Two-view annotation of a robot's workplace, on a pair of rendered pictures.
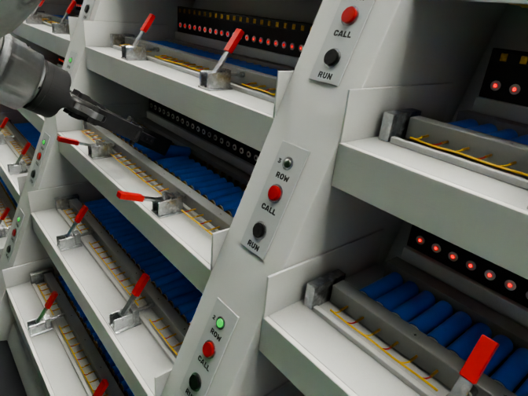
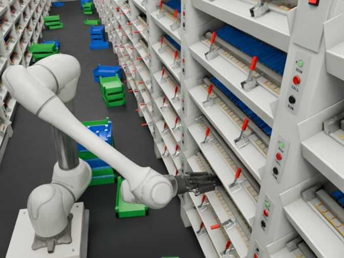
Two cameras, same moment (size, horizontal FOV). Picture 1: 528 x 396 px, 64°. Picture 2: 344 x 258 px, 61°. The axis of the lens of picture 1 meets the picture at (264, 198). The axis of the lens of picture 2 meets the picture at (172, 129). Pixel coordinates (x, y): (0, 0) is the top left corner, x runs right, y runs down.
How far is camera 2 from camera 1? 0.76 m
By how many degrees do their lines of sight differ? 37
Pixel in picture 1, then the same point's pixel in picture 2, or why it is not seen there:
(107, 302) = (219, 242)
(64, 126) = (188, 156)
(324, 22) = (260, 206)
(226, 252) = not seen: outside the picture
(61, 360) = (210, 249)
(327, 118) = (265, 243)
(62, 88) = (184, 188)
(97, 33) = (190, 120)
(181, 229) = (235, 238)
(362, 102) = (274, 245)
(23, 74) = not seen: hidden behind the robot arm
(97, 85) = not seen: hidden behind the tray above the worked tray
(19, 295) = (191, 215)
